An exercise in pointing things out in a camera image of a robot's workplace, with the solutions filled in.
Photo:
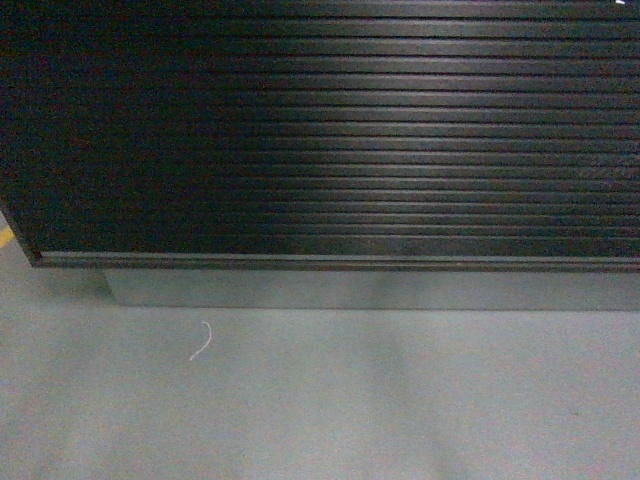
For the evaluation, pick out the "black checkout counter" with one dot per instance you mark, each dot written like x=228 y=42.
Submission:
x=441 y=155

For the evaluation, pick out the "white string scrap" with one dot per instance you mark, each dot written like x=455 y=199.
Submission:
x=206 y=343

